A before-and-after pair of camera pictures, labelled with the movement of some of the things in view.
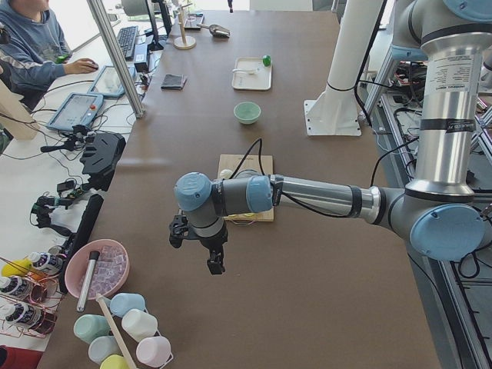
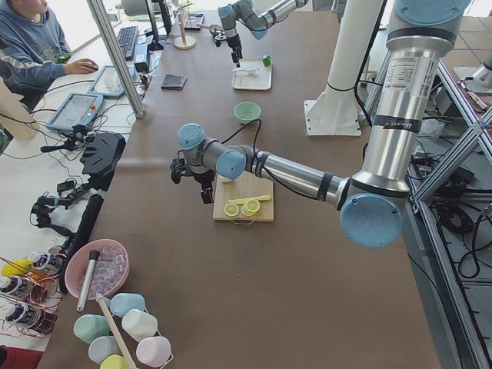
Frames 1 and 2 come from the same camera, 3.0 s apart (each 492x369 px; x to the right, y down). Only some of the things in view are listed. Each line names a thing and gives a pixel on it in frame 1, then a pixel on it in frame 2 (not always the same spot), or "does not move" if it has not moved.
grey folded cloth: (173, 82) does not move
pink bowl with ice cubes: (111, 270) does not move
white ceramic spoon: (249, 71) does not move
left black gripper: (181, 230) to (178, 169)
